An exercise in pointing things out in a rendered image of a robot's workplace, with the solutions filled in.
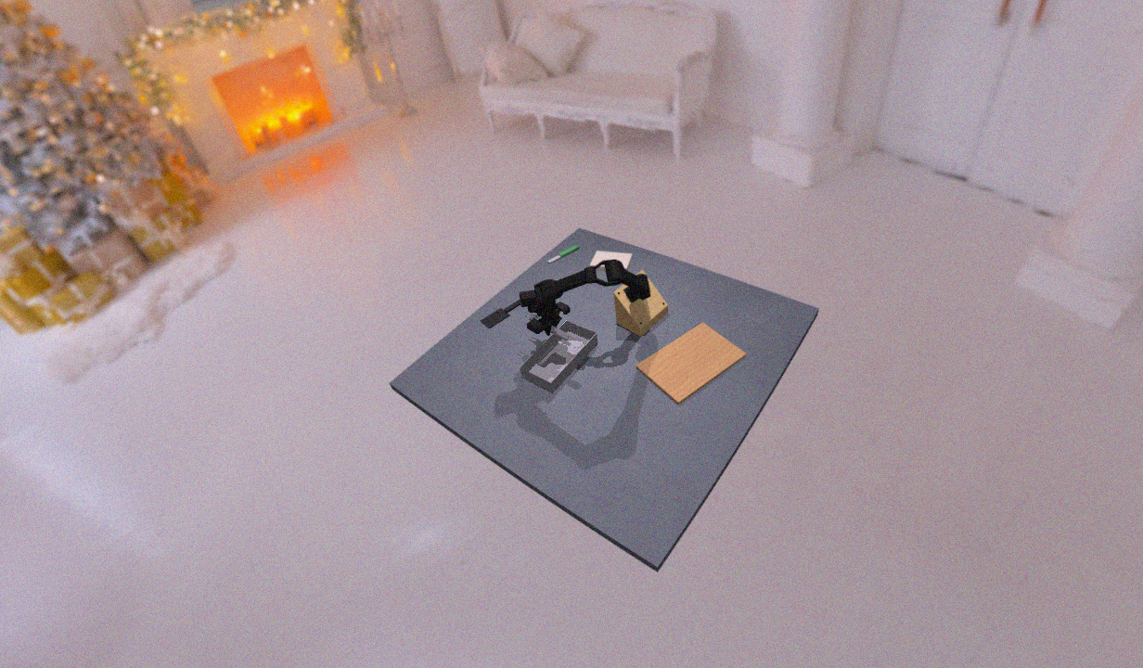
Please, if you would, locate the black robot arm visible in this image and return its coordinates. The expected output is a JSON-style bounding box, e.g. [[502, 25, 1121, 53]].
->
[[520, 259, 650, 316]]

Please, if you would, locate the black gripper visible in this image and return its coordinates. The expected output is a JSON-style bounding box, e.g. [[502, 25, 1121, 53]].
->
[[527, 302, 570, 336]]

